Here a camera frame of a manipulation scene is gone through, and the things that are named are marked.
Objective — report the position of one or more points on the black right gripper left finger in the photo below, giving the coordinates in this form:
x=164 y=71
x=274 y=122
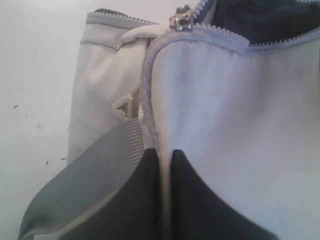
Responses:
x=133 y=213

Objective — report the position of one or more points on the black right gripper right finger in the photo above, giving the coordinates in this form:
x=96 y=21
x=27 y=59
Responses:
x=197 y=213

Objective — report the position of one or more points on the white canvas duffel bag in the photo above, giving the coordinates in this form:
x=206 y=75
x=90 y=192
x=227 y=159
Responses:
x=234 y=84

